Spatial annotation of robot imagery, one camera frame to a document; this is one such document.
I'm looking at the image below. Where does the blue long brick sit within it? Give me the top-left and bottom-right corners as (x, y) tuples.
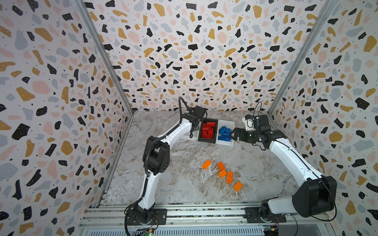
(218, 135), (229, 142)
(219, 126), (227, 135)

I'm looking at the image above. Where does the red brick top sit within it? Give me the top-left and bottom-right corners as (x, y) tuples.
(206, 122), (216, 127)

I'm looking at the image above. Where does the orange brick horizontal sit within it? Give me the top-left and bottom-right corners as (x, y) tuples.
(201, 159), (212, 170)

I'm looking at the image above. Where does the orange long brick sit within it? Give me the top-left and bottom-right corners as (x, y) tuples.
(226, 172), (233, 184)

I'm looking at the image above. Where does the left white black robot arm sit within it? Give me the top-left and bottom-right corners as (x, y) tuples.
(136, 106), (207, 212)

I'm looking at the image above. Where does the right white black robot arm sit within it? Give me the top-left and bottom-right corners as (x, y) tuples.
(231, 128), (337, 221)

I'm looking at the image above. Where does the right white bin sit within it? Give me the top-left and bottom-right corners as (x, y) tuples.
(216, 120), (235, 146)

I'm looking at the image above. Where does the white bin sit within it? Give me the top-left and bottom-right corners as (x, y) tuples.
(182, 119), (201, 141)
(216, 120), (235, 146)

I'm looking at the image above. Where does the left white bin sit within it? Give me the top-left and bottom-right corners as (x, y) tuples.
(182, 119), (201, 141)

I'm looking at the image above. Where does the black middle bin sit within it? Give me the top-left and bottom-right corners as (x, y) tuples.
(198, 119), (218, 144)

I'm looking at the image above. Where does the orange brick lowest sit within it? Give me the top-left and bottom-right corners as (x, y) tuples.
(233, 182), (243, 192)

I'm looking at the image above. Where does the left black corrugated cable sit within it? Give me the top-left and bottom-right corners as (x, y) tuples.
(123, 96), (195, 236)

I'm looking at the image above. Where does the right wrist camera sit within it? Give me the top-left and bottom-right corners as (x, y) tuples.
(242, 115), (271, 132)

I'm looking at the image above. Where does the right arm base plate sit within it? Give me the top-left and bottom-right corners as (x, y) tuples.
(244, 206), (286, 224)

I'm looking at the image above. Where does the aluminium rail base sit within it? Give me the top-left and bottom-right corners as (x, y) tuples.
(78, 202), (336, 236)

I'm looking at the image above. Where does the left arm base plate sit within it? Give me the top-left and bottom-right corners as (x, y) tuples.
(126, 207), (167, 226)

